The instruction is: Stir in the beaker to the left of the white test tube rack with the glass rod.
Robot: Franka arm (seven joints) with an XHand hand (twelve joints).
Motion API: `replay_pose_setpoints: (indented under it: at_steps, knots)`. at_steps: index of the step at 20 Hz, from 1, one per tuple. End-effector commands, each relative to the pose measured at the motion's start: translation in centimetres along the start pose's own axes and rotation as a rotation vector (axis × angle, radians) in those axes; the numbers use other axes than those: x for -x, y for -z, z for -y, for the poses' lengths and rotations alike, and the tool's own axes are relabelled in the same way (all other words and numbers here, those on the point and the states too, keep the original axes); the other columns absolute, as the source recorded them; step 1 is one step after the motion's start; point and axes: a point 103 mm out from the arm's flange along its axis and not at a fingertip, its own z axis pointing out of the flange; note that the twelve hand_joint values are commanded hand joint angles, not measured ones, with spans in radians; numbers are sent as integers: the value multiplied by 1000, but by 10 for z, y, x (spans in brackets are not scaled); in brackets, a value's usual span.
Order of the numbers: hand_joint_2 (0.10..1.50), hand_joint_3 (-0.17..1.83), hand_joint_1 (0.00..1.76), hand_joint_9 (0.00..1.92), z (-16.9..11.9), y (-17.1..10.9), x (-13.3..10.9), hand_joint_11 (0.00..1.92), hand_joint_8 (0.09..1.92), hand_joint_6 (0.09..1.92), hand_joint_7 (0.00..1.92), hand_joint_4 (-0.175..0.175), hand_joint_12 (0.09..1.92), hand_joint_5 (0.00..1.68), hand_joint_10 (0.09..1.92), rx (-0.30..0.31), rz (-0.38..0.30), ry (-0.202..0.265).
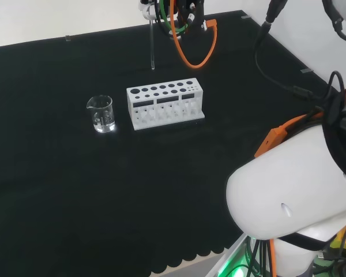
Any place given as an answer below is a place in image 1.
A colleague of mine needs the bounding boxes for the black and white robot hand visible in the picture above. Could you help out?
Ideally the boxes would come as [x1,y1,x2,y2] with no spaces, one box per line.
[138,0,162,21]

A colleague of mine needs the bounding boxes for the orange cable with flat connector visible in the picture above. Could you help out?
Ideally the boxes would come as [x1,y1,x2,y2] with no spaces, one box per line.
[253,111,325,159]

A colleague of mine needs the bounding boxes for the clear glass rod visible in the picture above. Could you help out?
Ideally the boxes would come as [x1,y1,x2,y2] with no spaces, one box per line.
[149,17,156,71]

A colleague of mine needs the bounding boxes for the yellow stop button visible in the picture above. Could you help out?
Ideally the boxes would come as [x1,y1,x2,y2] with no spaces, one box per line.
[330,218,346,260]

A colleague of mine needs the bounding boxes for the small clear glass beaker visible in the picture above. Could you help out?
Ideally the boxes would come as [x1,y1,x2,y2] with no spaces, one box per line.
[86,95,116,134]

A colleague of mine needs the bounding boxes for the green cable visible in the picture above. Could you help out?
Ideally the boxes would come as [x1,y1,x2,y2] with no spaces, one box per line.
[157,0,190,38]

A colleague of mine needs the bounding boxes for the black bench cloth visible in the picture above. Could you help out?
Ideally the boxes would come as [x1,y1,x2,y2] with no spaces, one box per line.
[0,10,340,277]

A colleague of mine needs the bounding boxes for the white test tube rack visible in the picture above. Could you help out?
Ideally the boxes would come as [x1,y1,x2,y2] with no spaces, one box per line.
[126,77,206,132]

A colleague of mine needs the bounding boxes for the black cable with plug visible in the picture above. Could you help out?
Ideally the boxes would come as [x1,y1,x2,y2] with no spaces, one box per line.
[254,0,346,102]

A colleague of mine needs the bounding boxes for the grey metal base plate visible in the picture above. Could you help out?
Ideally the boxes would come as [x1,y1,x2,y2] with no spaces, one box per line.
[203,233,250,277]

